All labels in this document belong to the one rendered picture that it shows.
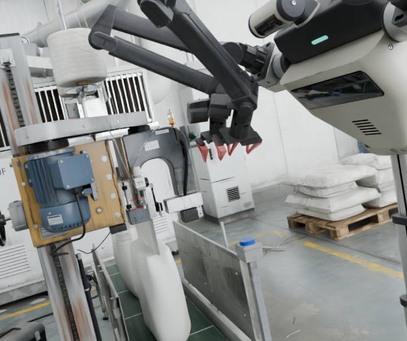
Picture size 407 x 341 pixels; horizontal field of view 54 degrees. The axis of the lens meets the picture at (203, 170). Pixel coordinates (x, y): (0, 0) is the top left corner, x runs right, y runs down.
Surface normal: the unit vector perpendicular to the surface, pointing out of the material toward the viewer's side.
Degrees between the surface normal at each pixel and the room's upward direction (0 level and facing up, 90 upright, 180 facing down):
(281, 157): 90
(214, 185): 90
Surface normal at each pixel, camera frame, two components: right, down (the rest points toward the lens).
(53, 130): 0.54, -0.02
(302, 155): 0.34, 0.03
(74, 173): 0.70, -0.07
